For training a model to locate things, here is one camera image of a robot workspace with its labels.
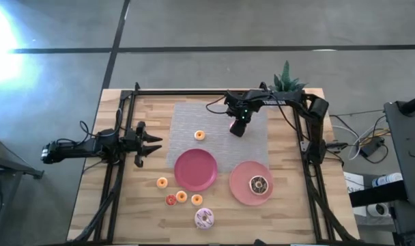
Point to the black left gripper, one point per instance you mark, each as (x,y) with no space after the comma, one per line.
(139,145)

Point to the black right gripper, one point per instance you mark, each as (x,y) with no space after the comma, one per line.
(241,127)

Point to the small glazed toy donut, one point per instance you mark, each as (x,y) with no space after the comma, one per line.
(162,182)

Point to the small yellow glazed donut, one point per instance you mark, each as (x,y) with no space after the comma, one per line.
(199,135)

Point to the light pink round plate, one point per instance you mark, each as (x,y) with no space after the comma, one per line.
(240,184)

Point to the small red striped donut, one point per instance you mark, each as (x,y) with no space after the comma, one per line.
(170,200)

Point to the small orange glazed donut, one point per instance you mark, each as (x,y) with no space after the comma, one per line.
(197,199)
(181,196)

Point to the large lilac glazed donut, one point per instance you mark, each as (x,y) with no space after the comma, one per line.
(204,218)

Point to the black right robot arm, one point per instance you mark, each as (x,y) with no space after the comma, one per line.
(279,100)

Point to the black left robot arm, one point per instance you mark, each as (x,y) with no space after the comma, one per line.
(74,147)

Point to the grey woven placemat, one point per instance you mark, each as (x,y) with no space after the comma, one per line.
(221,150)

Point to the dark pink round plate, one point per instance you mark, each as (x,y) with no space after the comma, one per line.
(196,169)

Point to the large chocolate glazed donut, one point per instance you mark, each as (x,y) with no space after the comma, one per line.
(258,184)

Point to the green plant in white pot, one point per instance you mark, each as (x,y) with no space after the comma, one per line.
(286,80)

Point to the white printed paper sheet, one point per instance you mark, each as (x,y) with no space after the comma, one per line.
(353,182)

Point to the black power adapter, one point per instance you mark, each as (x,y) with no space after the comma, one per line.
(372,147)

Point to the grey side table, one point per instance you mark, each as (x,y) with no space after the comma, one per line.
(9,160)

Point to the black cart shelf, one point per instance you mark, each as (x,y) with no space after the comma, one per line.
(378,198)

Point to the white plastic bottle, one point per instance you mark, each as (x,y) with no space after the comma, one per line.
(386,179)

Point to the white tape roll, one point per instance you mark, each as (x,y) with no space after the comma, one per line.
(377,209)

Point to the dark grey equipment cart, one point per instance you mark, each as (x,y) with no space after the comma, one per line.
(407,150)

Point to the black aluminium table frame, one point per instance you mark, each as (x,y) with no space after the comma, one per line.
(130,112)

